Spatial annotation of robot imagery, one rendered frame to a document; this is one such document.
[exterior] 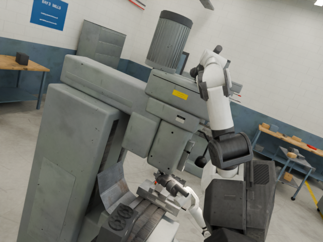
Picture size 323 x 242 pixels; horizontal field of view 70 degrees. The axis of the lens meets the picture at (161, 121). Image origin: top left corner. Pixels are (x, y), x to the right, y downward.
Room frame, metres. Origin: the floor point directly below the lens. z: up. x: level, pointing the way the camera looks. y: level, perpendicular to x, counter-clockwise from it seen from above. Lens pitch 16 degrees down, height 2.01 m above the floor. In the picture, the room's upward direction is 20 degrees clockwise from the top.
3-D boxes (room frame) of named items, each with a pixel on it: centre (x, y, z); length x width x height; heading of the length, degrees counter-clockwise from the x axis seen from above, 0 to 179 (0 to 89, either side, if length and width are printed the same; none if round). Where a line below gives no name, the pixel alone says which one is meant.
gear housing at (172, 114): (1.42, -0.07, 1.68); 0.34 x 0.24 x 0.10; 73
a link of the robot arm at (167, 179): (1.35, -0.18, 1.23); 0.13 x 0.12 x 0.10; 140
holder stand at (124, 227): (1.02, 0.02, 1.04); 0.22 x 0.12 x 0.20; 170
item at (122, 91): (1.56, 0.36, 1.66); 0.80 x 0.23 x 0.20; 73
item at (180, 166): (1.37, -0.22, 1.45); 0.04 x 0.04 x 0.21; 73
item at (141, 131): (1.47, 0.07, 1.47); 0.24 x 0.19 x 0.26; 163
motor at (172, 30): (1.48, 0.12, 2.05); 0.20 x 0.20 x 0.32
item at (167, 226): (1.41, -0.11, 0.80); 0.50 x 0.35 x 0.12; 73
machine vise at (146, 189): (1.56, -0.20, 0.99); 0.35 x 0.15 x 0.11; 74
